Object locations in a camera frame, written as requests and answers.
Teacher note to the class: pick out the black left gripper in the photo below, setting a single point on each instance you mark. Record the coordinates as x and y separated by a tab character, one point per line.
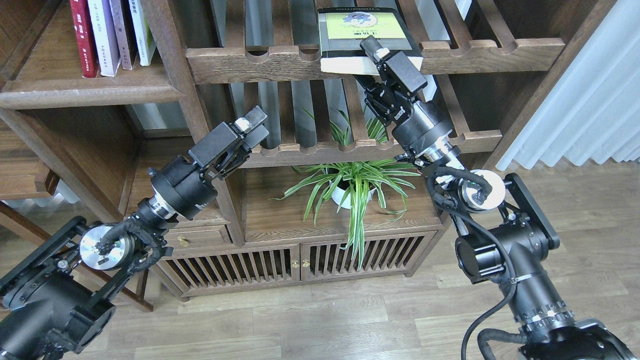
186	187

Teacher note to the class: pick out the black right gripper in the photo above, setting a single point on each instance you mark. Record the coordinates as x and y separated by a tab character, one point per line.
419	125

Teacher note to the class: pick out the green and black book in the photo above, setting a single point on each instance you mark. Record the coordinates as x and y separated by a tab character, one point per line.
341	30

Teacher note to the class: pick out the white lavender book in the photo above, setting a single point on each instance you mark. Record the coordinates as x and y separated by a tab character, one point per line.
105	37

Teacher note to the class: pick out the red cover book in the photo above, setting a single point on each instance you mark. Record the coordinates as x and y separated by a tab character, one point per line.
85	39

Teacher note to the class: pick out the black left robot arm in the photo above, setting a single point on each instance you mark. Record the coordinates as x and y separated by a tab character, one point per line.
60	296

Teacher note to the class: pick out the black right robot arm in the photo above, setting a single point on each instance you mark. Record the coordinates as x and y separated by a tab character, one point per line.
503	235

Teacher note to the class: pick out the brass drawer knob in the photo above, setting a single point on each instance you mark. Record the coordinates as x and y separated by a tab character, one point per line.
182	241

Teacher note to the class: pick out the white plant pot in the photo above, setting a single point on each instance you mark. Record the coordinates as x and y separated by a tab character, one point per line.
344	192

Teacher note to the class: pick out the green spider plant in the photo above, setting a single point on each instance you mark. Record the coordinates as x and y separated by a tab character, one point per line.
387	172

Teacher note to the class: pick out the white green upright book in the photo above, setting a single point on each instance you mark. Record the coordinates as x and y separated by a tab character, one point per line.
146	44

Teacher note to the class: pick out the dark wooden bookshelf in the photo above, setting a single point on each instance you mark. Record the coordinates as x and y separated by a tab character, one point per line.
493	68

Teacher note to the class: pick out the white curtain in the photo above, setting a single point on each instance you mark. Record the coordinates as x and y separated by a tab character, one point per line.
593	112

